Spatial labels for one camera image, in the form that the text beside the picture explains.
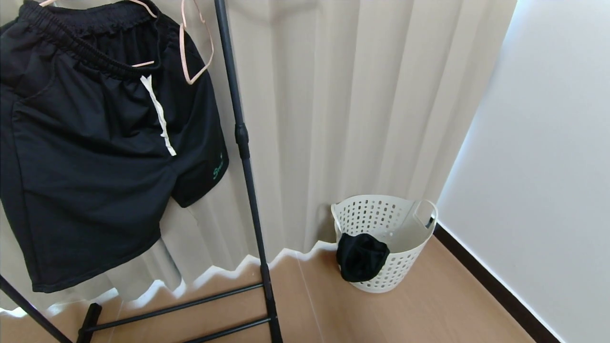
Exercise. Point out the black garment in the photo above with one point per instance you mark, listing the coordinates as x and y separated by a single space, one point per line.
362 257

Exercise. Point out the pink clothes hanger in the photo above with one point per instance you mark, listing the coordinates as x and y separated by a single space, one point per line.
143 63
183 52

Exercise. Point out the black clothes rack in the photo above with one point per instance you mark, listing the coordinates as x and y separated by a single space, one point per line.
242 138

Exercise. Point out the white laundry basket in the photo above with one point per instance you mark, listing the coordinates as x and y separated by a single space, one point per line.
381 214

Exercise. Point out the beige curtain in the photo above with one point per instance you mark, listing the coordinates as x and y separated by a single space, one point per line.
357 95

